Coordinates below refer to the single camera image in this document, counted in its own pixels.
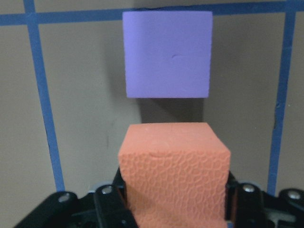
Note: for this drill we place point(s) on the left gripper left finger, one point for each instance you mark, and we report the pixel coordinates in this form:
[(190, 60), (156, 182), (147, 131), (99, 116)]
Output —
[(111, 205)]

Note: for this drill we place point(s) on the purple foam cube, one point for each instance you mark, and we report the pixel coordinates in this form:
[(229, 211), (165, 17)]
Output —
[(167, 53)]

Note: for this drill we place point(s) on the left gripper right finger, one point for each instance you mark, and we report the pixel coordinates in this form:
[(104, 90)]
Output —
[(244, 204)]

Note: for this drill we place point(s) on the orange foam cube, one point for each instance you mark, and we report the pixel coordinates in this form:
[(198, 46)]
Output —
[(175, 175)]

